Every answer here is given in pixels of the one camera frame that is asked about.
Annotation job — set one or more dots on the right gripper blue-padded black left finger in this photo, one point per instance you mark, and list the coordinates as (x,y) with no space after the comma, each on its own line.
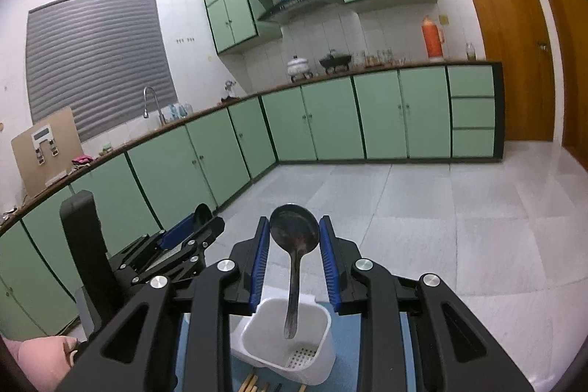
(175,335)

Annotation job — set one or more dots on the white plastic utensil holder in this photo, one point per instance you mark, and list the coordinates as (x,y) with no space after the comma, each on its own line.
(307,358)

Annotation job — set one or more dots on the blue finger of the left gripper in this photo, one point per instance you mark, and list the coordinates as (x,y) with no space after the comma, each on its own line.
(179,233)

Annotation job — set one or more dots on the orange thermos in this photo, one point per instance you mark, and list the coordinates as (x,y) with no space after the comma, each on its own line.
(433,39)

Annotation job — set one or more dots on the wooden door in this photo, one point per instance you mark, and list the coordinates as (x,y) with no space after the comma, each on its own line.
(515,33)

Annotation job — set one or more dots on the brown cardboard board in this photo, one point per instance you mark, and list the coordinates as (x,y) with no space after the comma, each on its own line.
(44,153)

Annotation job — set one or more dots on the grey window blind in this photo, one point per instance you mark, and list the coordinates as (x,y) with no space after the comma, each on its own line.
(96,57)

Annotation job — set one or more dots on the blue table mat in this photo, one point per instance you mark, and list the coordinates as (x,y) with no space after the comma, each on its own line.
(346,332)

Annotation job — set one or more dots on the black wok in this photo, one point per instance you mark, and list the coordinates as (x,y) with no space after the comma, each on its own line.
(335,63)

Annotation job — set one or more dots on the steel spoon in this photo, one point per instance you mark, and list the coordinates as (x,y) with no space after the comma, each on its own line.
(296,231)

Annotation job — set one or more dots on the person's left hand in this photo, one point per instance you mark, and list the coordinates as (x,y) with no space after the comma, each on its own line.
(45,361)

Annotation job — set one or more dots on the green lower kitchen cabinets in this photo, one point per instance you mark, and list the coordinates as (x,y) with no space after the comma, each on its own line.
(448,112)

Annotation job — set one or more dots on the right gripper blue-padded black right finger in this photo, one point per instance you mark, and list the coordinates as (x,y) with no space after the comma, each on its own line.
(415,335)

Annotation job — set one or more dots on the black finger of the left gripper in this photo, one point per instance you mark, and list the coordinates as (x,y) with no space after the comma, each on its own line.
(189,261)

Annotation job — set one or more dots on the chrome sink faucet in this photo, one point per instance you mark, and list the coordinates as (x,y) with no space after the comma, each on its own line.
(151,103)

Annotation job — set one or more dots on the white cooking pot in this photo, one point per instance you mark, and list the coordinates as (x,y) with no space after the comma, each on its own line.
(299,69)

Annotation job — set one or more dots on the glass jar on counter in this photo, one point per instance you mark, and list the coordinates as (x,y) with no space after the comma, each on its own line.
(470,52)

